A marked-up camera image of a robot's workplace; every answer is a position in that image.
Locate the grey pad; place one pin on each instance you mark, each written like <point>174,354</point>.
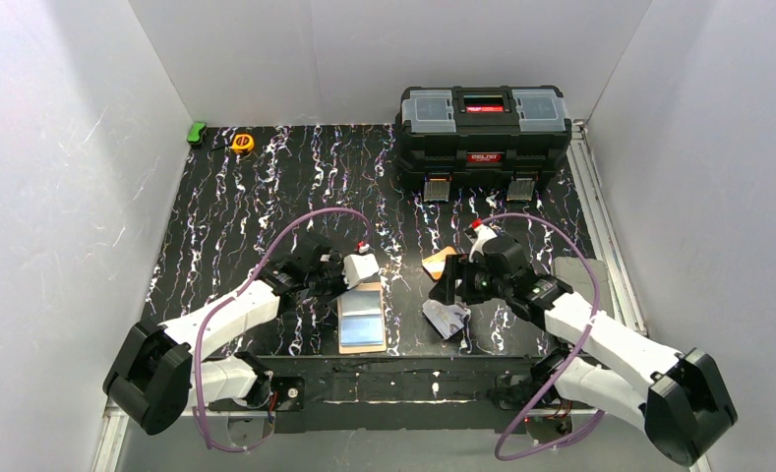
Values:
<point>572,271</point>

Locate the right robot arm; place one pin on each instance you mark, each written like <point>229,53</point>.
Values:
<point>678,400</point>

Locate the beige card holder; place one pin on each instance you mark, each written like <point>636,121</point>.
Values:
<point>361,320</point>

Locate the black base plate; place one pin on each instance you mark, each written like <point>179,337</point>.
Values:
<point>387,393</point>

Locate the yellow tape measure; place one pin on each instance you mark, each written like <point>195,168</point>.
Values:
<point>242,143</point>

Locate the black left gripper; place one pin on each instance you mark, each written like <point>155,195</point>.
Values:
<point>334,278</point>

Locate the white card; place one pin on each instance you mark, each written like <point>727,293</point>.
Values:
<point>447,320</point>

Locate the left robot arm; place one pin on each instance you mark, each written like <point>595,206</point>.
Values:
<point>162,367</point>

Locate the aluminium frame rail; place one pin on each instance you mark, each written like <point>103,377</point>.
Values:
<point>603,237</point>
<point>432,436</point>

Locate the silver toolbox latch left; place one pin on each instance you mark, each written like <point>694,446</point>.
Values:
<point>436,188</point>

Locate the silver toolbox latch right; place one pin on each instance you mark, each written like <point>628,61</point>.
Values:
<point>521,188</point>

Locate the green plastic object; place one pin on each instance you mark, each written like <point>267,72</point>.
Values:
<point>196,134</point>

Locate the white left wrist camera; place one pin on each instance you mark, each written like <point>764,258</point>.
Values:
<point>357,268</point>

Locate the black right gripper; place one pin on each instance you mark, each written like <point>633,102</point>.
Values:
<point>457,282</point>

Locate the aluminium frame rail right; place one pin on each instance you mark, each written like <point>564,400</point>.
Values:
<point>603,237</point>

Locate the black plastic toolbox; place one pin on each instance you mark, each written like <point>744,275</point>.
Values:
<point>481,137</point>

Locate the orange card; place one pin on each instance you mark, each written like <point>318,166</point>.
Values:
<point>435,264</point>

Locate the silver toolbox latch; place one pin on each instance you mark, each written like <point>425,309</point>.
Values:
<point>521,188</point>
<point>436,188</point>

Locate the aluminium frame rail front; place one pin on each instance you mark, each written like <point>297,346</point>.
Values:
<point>432,436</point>

